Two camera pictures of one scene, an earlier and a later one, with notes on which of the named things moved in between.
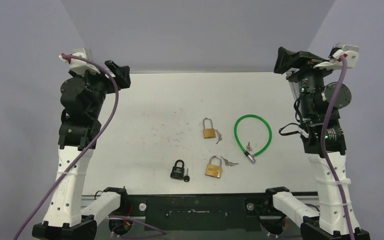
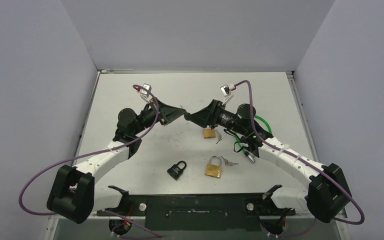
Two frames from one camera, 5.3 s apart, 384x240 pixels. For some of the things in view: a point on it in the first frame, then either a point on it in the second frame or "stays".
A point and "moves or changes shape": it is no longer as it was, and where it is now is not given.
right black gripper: (302, 62) -> (212, 113)
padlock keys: (219, 136) stays
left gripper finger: (122, 73) -> (170, 113)
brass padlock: (208, 131) stays
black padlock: (178, 170) moves or changes shape
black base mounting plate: (202, 212) stays
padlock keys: (228, 163) stays
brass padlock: (214, 170) stays
